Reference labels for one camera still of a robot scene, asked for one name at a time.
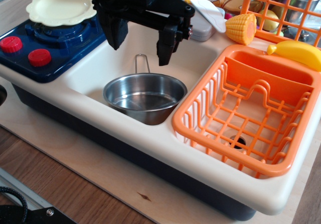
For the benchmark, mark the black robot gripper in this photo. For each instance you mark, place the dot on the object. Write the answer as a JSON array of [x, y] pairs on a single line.
[[172, 19]]

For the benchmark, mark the small stainless steel pan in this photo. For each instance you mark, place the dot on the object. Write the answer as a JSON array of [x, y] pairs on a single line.
[[144, 96]]

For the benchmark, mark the cream toy sink unit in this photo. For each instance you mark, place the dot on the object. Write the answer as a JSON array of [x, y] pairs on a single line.
[[77, 95]]

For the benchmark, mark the orange plastic drying rack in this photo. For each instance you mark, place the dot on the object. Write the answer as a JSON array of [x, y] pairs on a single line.
[[249, 111]]

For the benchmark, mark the grey toy faucet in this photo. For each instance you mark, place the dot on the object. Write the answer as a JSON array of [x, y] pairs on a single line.
[[202, 29]]

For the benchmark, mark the blue toy stove top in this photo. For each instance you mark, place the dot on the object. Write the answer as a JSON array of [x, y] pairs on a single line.
[[66, 44]]

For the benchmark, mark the cream scalloped plastic plate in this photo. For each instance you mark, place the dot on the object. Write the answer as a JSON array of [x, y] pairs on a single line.
[[55, 13]]

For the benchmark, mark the yellow toy corn cob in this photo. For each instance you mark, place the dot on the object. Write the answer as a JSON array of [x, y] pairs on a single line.
[[241, 28]]

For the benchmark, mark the red stove knob right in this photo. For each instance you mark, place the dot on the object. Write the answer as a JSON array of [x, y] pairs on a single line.
[[39, 57]]

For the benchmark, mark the red stove knob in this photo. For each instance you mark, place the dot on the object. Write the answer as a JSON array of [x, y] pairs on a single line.
[[39, 57], [11, 44]]

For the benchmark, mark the yellow toy potato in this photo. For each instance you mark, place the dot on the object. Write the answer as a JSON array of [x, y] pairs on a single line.
[[268, 21]]

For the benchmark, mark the red stove knob left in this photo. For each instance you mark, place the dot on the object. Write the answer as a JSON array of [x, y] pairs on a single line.
[[11, 44]]

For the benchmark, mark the steel pot in background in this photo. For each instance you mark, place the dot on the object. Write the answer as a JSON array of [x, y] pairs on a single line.
[[293, 16]]

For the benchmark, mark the yellow toy banana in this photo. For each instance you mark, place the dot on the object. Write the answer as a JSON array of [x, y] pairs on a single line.
[[301, 52]]

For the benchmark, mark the white toy knife yellow handle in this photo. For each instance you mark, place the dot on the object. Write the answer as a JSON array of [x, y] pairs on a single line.
[[210, 12]]

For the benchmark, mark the orange wire basket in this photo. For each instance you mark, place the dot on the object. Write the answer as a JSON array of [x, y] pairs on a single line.
[[279, 20]]

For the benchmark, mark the black metal bracket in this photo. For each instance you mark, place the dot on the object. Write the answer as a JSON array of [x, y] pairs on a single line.
[[48, 215]]

